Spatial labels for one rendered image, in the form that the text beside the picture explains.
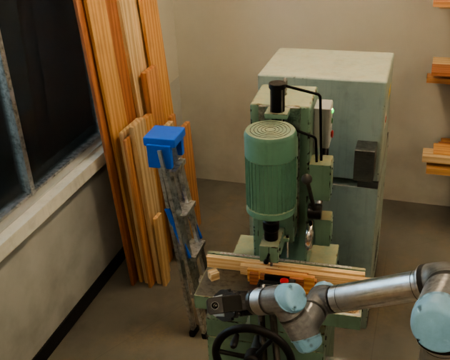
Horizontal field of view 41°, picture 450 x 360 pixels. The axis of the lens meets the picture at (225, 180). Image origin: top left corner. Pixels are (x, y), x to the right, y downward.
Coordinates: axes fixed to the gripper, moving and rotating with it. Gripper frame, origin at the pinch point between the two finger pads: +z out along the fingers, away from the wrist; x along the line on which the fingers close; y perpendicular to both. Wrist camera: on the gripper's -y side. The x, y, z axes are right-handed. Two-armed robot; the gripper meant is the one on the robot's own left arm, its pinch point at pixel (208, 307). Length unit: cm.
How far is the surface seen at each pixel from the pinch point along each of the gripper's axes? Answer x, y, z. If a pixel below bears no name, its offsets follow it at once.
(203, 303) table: 1.8, 24.9, 37.0
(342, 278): 6, 63, 2
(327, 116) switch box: 64, 57, -7
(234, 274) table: 12, 39, 34
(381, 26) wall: 168, 211, 68
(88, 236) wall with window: 49, 49, 176
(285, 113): 63, 36, -6
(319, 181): 42, 58, 2
